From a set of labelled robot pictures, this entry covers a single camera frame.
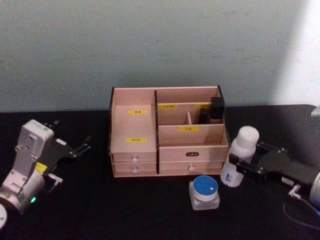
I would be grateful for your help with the small wooden drawer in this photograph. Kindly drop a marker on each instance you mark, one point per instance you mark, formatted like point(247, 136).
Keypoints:
point(145, 157)
point(146, 169)

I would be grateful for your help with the short black box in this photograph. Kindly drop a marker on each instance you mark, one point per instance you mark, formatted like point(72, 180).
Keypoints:
point(204, 117)

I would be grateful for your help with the black oval badge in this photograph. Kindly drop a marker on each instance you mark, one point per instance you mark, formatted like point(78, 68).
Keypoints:
point(192, 154)

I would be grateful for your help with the black tablecloth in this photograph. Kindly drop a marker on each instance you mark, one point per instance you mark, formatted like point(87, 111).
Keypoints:
point(100, 212)

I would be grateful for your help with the white drawer knob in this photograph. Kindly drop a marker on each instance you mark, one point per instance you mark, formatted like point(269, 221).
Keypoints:
point(191, 168)
point(134, 171)
point(135, 159)

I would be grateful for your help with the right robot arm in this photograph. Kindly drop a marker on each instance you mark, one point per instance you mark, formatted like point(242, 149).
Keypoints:
point(316, 190)

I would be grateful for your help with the clear jar with blue lid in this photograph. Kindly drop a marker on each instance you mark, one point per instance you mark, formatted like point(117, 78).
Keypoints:
point(204, 190)

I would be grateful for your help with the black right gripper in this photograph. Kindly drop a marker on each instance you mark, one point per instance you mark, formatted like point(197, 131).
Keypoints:
point(282, 167)

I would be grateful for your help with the wide wooden drawer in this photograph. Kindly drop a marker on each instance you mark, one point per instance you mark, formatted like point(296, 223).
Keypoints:
point(172, 168)

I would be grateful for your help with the tall black box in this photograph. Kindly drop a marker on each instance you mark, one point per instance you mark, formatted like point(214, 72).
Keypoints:
point(217, 107)

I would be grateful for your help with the yellow label sticker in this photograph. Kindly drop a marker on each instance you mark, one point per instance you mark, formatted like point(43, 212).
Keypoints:
point(189, 129)
point(201, 106)
point(138, 112)
point(168, 106)
point(135, 140)

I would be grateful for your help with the white plastic bottle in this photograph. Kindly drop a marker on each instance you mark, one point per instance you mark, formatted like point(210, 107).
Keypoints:
point(243, 142)

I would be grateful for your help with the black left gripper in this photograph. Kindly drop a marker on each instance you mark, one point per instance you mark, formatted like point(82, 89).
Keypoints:
point(61, 151)

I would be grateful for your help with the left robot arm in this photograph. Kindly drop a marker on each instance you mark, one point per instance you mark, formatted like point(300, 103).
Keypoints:
point(27, 140)

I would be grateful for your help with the wooden desktop organizer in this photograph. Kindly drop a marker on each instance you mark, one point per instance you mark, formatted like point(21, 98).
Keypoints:
point(172, 140)

